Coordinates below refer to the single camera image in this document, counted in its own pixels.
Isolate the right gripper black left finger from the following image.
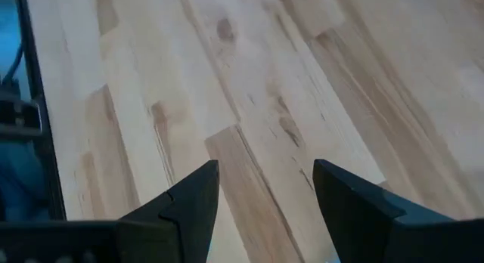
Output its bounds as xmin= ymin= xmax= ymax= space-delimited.
xmin=117 ymin=159 xmax=220 ymax=263

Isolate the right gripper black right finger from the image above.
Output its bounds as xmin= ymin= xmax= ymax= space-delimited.
xmin=312 ymin=159 xmax=458 ymax=263

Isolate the black aluminium table frame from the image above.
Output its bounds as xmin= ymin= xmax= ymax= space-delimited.
xmin=14 ymin=0 xmax=67 ymax=222

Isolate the dark grey bracket block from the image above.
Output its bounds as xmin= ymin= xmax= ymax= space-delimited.
xmin=0 ymin=98 xmax=42 ymax=138

